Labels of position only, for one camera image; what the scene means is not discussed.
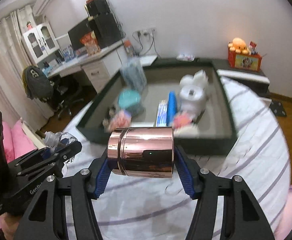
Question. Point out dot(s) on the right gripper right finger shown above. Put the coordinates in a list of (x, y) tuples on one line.
[(188, 171)]

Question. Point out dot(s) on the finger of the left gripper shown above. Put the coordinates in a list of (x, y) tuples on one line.
[(34, 159), (58, 157)]

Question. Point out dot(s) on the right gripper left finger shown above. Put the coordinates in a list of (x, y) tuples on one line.
[(99, 172)]

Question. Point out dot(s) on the clear plastic bottle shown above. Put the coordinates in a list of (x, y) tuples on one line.
[(56, 141)]

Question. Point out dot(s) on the rose gold metallic cylinder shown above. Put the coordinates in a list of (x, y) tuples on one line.
[(141, 152)]

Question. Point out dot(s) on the pink patterned small packet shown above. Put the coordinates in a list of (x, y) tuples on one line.
[(122, 119)]

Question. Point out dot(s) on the black hair clips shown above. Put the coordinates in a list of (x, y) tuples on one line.
[(111, 112)]

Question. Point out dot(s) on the blue gold patterned box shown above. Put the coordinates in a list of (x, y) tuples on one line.
[(161, 117)]

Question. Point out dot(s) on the blue rectangular plastic case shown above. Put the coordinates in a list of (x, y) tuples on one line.
[(171, 108)]

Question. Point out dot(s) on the pink white small packet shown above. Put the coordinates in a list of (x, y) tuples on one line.
[(184, 126)]

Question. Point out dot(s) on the pink bedding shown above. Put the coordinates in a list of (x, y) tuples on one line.
[(15, 143)]

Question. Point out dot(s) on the white card in tray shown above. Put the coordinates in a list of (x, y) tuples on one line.
[(142, 124)]

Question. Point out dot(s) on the dark jacket on chair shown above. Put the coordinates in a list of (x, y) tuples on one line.
[(36, 84)]

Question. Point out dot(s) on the black office chair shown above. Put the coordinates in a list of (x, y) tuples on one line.
[(66, 92)]

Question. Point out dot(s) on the teal round container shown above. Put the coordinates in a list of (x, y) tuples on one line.
[(130, 101)]

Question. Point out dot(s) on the black shallow tray box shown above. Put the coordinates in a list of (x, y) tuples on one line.
[(215, 123)]

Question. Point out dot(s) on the white plug-in device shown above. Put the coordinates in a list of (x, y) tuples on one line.
[(193, 100)]

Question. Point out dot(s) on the white round night light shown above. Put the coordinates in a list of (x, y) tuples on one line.
[(199, 79)]

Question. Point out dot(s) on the clear pack of blue items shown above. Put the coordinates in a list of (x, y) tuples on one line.
[(133, 74)]

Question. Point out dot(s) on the white desk with drawers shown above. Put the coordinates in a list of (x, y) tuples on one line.
[(99, 68)]

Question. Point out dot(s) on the black square floor scale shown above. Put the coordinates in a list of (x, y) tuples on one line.
[(277, 108)]

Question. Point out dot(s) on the white glass-door cabinet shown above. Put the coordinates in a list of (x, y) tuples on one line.
[(40, 42)]

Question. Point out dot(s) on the black white tv cabinet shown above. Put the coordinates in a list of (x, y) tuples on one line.
[(256, 81)]

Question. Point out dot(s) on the white tissue packet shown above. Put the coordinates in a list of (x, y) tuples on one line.
[(185, 57)]

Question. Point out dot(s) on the red-capped bottle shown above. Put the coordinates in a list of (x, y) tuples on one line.
[(129, 48)]

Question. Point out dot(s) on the black computer monitor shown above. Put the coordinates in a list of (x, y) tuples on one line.
[(77, 32)]

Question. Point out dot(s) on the orange snack bag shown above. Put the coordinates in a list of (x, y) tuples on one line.
[(91, 44)]

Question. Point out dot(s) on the red cartoon storage box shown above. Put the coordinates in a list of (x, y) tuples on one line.
[(244, 61)]

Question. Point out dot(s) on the black computer tower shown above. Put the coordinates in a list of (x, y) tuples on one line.
[(105, 29)]

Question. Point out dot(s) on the orange octopus plush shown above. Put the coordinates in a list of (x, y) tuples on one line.
[(238, 46)]

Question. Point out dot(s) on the black box on tower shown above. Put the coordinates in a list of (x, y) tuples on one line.
[(97, 7)]

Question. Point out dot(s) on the white wall power strip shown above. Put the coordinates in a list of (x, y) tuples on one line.
[(147, 32)]

